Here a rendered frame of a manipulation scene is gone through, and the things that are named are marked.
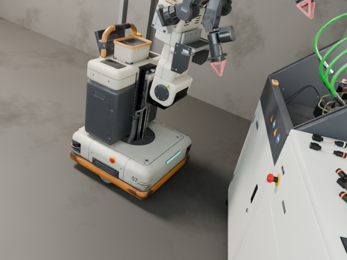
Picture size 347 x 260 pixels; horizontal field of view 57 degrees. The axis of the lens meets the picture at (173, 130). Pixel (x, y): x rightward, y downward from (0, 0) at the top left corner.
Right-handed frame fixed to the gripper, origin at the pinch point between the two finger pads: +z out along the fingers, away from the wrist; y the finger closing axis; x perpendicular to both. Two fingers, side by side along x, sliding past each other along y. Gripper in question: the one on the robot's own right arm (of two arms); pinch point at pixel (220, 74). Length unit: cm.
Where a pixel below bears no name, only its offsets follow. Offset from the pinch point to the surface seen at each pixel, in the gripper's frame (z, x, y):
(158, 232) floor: 86, 50, -19
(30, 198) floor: 52, 118, -49
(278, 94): 16.4, -22.1, 15.4
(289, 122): 21.8, -32.7, -12.3
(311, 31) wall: 2, -14, 174
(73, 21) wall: -67, 275, 174
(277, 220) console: 47, -33, -47
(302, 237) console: 38, -46, -65
